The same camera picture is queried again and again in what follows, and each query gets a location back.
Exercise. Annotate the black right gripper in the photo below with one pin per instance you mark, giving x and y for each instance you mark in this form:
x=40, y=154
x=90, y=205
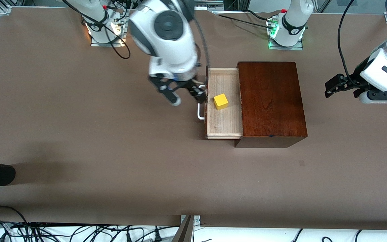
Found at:
x=192, y=86

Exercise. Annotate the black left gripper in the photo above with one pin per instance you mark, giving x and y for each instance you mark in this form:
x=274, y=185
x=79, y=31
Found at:
x=357, y=79

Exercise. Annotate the yellow cube block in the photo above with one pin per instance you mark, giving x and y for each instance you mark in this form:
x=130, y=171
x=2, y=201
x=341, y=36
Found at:
x=221, y=102

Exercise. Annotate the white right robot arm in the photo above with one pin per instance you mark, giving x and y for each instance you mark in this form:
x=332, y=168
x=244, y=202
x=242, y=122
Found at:
x=166, y=43

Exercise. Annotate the dark brown wooden cabinet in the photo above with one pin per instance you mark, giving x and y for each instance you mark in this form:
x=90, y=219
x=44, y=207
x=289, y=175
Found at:
x=274, y=107

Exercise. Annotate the brown paper table cover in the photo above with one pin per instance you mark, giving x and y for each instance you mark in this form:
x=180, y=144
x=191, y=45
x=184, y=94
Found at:
x=146, y=168

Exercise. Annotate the grey device with ports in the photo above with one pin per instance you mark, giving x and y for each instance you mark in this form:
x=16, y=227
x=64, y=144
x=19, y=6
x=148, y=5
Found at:
x=210, y=4

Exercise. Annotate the dark metal beam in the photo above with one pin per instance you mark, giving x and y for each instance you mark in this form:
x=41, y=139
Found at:
x=185, y=232

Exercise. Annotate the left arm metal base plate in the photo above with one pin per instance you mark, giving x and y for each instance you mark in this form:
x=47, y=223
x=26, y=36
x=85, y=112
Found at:
x=296, y=47

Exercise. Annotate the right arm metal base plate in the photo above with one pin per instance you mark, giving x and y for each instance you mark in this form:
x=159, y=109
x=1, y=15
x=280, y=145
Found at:
x=96, y=43

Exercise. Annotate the small metal corner bracket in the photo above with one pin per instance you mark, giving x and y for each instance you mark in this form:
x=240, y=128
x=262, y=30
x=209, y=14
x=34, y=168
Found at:
x=197, y=220

